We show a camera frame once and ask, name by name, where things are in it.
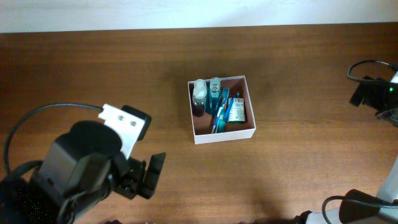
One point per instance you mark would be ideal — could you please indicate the white cardboard box, brown inside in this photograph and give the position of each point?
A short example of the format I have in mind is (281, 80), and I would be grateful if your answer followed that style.
(202, 125)

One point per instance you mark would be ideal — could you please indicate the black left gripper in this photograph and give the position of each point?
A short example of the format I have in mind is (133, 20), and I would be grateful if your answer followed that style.
(133, 183)

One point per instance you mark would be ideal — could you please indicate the blue and white toothbrush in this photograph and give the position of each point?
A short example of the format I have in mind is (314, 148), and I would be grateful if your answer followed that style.
(217, 118)

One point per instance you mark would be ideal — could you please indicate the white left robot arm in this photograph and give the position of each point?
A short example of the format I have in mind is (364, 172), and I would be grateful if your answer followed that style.
(82, 168)

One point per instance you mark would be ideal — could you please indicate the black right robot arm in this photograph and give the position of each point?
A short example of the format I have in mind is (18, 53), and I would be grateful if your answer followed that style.
(356, 206)

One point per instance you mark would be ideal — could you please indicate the clear bottle with purple liquid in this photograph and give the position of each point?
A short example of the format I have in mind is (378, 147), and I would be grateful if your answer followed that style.
(199, 98)

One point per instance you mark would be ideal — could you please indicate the green and white soap box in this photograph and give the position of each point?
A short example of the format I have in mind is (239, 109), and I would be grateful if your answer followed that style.
(237, 110)

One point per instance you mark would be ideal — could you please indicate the green red toothpaste tube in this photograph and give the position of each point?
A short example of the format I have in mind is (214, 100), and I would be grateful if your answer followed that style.
(220, 127)

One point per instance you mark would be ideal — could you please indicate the teal mouthwash bottle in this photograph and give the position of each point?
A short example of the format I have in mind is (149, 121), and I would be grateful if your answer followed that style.
(214, 93)

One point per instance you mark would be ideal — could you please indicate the blue disposable razor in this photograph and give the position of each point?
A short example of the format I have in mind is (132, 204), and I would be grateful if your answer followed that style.
(229, 107)

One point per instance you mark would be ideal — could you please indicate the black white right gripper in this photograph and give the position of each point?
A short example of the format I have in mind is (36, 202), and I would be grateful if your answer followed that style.
(372, 95)

